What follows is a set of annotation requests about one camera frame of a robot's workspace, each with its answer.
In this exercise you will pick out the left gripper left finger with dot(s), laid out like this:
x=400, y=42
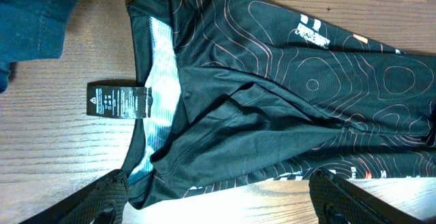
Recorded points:
x=102, y=201

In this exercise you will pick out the black orange patterned sports jersey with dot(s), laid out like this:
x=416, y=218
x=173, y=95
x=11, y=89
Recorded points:
x=233, y=92

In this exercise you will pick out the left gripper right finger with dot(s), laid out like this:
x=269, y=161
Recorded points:
x=336, y=200

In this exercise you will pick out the folded dark blue garment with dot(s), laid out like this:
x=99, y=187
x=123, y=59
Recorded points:
x=32, y=29

